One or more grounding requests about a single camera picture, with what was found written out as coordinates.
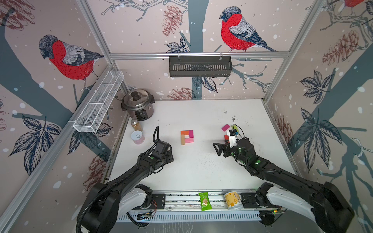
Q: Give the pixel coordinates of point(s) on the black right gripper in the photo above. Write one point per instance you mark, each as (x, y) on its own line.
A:
(219, 151)

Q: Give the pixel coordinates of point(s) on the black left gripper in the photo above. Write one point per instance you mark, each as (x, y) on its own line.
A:
(170, 156)

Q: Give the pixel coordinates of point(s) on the light pink block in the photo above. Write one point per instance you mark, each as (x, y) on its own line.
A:
(189, 140)

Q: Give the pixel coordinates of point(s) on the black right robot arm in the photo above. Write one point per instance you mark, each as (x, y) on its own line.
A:
(322, 203)

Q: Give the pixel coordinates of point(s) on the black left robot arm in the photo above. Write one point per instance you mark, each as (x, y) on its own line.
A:
(100, 210)

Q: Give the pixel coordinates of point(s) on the pink tin can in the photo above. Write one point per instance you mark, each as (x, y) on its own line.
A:
(137, 137)

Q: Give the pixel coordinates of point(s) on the glass spice jar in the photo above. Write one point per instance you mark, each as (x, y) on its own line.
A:
(136, 125)

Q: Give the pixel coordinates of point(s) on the green snack packet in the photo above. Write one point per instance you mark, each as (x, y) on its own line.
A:
(205, 202)

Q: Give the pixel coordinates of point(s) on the silver rice cooker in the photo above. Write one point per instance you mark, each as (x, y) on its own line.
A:
(139, 104)

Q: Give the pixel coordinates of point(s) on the black hanging metal basket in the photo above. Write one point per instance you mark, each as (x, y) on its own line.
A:
(200, 66)

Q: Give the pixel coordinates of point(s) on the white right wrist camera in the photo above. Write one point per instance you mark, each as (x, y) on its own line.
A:
(232, 137)

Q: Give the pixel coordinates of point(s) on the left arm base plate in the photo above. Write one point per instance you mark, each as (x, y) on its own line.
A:
(155, 201)

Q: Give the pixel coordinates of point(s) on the yellow cup on rail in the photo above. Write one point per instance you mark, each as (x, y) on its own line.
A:
(233, 200)

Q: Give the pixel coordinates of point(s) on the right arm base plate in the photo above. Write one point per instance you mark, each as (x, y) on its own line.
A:
(253, 201)

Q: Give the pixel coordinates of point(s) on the white wire basket shelf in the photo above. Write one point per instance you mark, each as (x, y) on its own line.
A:
(95, 110)

